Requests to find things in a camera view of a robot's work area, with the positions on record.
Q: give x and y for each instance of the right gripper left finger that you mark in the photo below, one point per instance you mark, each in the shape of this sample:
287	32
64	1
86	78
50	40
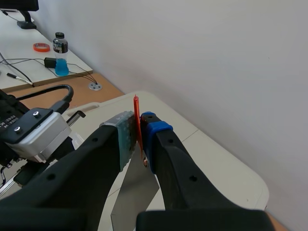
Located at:
72	183

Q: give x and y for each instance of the brown wooden desk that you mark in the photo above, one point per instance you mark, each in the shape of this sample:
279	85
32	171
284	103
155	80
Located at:
79	92

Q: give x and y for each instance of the white desk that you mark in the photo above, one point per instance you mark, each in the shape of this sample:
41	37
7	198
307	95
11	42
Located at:
26	65

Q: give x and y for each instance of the black monitor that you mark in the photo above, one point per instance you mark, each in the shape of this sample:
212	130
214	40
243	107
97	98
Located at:
21	6

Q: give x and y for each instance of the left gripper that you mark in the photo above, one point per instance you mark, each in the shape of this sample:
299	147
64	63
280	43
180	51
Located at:
10	113

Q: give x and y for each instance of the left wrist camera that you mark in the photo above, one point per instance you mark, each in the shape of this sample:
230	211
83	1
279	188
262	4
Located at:
45	137

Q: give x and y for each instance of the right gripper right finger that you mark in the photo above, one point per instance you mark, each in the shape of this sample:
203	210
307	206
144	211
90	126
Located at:
175	168

